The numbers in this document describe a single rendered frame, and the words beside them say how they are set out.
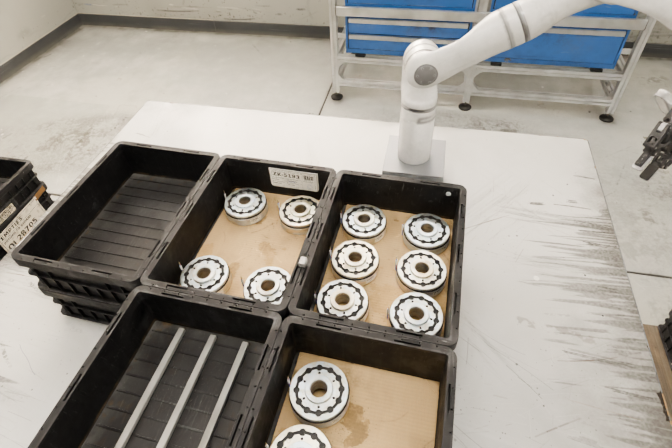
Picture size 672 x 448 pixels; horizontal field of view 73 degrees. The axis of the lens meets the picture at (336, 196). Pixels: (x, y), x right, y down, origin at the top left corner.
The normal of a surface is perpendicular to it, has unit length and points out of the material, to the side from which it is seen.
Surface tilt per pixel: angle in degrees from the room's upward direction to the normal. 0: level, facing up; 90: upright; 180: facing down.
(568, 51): 90
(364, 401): 0
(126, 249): 0
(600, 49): 90
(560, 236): 0
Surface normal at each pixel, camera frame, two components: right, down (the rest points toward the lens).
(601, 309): -0.04, -0.72
